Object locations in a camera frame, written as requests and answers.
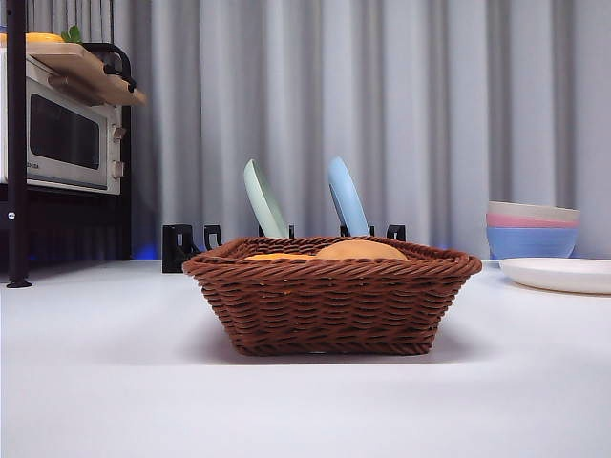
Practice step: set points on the pale green plate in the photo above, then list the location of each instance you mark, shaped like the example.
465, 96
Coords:
265, 200

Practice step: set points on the light blue plate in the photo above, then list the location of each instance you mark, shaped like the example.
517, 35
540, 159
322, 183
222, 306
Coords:
348, 195

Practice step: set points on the green leafy garnish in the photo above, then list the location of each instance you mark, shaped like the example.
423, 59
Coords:
72, 34

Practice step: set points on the black dish rack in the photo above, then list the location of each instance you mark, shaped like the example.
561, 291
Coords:
174, 248

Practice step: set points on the brown wicker basket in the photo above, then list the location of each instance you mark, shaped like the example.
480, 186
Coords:
334, 305

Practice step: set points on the white plate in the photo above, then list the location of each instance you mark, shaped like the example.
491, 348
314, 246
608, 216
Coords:
558, 274

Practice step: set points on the blue bowl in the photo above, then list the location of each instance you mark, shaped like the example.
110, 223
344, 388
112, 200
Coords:
530, 243

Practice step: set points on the beige bowl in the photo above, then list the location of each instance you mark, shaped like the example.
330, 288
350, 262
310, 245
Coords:
534, 210

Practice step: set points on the wooden cutting board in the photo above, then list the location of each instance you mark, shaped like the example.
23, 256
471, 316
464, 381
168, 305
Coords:
90, 76

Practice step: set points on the white toaster oven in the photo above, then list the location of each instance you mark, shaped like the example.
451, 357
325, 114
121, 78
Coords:
71, 138

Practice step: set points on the grey pleated curtain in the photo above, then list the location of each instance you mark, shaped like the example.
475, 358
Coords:
429, 119

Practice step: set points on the pink bowl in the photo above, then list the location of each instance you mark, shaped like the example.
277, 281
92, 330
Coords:
534, 221

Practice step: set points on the black metal shelf frame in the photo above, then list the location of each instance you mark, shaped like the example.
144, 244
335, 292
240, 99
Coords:
16, 143

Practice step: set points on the yellow orange food item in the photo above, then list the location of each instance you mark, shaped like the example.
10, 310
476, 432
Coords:
43, 37

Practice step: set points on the brown potato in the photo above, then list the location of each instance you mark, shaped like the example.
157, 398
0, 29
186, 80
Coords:
363, 250

